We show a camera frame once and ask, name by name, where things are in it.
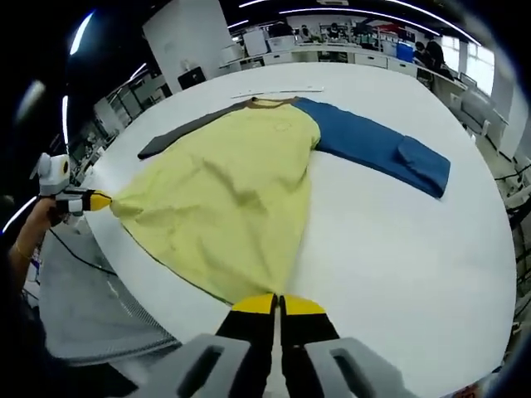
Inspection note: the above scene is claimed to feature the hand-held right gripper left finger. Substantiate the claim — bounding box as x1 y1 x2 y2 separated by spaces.
139 293 278 398

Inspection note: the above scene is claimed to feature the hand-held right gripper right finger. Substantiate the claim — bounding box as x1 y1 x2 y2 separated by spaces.
278 294 420 398

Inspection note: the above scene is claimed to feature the yellow garment with coloured sleeves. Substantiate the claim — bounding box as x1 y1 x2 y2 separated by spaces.
112 95 452 308

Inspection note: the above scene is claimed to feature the person's left hand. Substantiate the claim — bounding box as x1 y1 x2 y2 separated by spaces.
22 194 63 233

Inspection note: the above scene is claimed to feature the grey mesh chair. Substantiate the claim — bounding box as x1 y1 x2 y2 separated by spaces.
39 231 182 362

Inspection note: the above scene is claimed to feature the black cabinet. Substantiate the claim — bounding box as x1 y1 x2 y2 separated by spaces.
178 66 207 91

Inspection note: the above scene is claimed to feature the person's dark shirt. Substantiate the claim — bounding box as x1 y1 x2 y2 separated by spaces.
0 248 140 398

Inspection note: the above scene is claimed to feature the white printer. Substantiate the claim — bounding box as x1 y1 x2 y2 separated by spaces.
219 44 242 64

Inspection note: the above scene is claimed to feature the tall white appliance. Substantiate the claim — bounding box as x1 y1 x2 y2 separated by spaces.
243 31 266 57

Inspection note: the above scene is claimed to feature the white storage box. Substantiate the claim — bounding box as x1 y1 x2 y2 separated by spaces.
267 37 295 53

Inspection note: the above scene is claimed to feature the long white counter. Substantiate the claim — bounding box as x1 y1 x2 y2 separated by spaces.
217 41 420 80

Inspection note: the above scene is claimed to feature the long curved ceiling light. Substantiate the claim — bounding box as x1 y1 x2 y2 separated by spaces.
278 6 485 45

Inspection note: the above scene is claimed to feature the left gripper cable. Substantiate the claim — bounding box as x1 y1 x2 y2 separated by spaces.
49 226 118 277

